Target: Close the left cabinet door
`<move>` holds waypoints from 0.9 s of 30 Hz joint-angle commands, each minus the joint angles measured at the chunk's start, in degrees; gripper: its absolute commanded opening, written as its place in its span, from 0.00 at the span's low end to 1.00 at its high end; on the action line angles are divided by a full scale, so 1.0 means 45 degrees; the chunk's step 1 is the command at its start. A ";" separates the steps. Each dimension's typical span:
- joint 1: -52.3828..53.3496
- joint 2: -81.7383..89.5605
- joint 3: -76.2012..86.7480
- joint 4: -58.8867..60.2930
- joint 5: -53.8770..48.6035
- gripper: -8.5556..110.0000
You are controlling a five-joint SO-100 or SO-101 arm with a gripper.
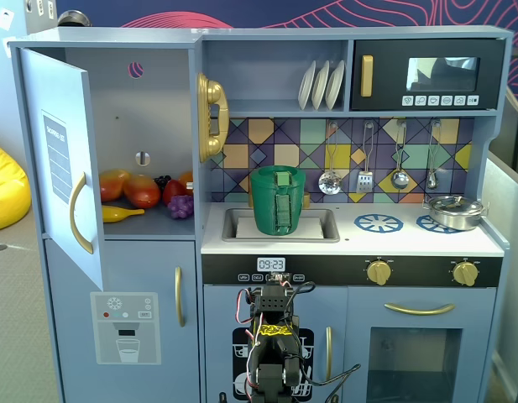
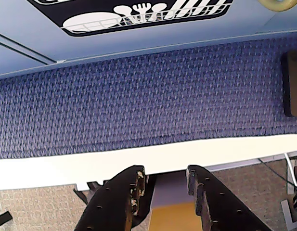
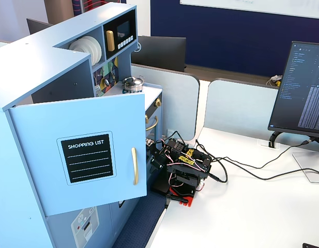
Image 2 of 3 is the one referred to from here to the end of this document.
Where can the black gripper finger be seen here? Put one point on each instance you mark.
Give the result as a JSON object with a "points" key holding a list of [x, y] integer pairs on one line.
{"points": [[218, 199], [114, 197]]}

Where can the black table clamp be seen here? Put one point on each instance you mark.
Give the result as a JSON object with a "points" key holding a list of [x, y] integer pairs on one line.
{"points": [[88, 190]]}

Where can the yellow box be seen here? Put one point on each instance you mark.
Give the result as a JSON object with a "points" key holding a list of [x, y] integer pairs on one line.
{"points": [[172, 216]]}

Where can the blue woven mat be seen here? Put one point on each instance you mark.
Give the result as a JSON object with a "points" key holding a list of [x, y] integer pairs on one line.
{"points": [[138, 101]]}

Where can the black dish rack sticker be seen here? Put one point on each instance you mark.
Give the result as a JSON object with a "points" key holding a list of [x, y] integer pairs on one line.
{"points": [[143, 16]]}

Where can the yellow tape roll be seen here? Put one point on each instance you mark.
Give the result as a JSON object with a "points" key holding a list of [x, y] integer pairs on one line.
{"points": [[275, 6]]}

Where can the white angle bracket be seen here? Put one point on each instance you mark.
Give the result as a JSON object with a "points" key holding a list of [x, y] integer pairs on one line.
{"points": [[289, 213]]}

